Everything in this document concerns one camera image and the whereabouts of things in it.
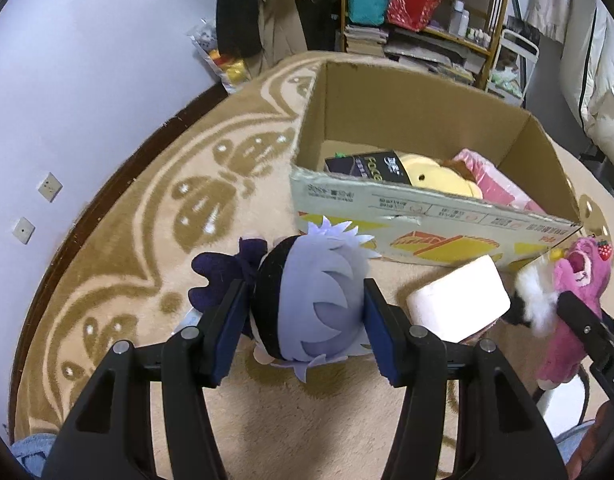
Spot pile of magazines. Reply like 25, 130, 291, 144
384, 27, 480, 86

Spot stack of books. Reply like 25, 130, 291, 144
343, 24, 390, 57

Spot white trolley cart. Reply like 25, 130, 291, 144
486, 27, 542, 110

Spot pink packet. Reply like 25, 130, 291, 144
454, 148, 548, 215

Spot wooden shelf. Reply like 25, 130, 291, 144
337, 0, 515, 92

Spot pink bear plush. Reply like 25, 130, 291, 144
534, 236, 614, 390

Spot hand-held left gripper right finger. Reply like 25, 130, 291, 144
363, 277, 570, 480

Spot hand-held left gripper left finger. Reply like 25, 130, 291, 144
40, 277, 253, 480

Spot red patterned bag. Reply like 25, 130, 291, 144
386, 0, 454, 33

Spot cardboard box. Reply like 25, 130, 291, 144
289, 60, 582, 273

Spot yellow dog plush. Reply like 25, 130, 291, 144
401, 152, 484, 200

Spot grey-haired plush doll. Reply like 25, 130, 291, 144
188, 215, 378, 386

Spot black and white fluffy plush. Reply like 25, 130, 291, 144
502, 252, 570, 336

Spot white padded duvet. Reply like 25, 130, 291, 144
559, 0, 614, 181

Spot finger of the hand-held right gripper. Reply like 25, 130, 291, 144
557, 291, 614, 361

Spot pale foam block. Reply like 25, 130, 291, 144
406, 254, 512, 343

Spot black hanging garment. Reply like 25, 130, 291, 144
294, 0, 345, 53

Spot black tissue packet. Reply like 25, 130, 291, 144
324, 150, 413, 187

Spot floral curtain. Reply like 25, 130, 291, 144
524, 0, 598, 43

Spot black hanging coat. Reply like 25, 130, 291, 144
216, 0, 264, 61

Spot white wall socket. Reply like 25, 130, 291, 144
13, 216, 36, 245
37, 172, 64, 203

